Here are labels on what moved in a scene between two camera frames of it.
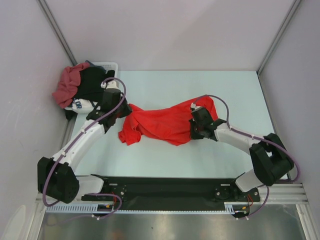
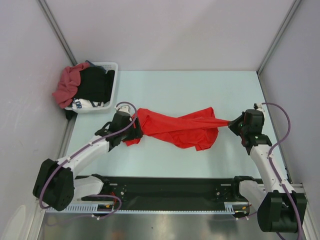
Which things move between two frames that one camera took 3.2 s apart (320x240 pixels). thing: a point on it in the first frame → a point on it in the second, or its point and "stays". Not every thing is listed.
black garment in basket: (90, 86) stays
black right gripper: (193, 135) → (232, 125)
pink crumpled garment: (68, 83) stays
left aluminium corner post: (49, 17) stays
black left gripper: (127, 110) → (136, 132)
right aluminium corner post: (295, 2) stays
